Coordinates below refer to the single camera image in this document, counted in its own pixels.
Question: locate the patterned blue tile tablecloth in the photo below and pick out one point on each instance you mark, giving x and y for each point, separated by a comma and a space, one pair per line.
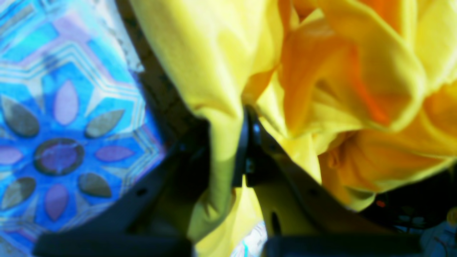
86, 111

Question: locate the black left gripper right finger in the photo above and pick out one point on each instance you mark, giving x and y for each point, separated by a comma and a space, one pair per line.
302, 219

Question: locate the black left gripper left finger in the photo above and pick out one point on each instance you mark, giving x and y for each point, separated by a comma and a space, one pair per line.
152, 218

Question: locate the yellow T-shirt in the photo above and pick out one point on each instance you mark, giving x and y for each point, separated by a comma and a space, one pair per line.
360, 93

